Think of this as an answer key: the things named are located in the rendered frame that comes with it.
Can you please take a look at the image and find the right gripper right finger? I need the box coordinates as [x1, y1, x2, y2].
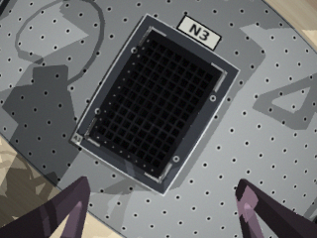
[235, 178, 317, 238]

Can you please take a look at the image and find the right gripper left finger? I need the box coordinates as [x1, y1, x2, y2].
[0, 176, 90, 238]

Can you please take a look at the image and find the white n3 sign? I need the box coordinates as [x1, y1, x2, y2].
[176, 14, 222, 52]

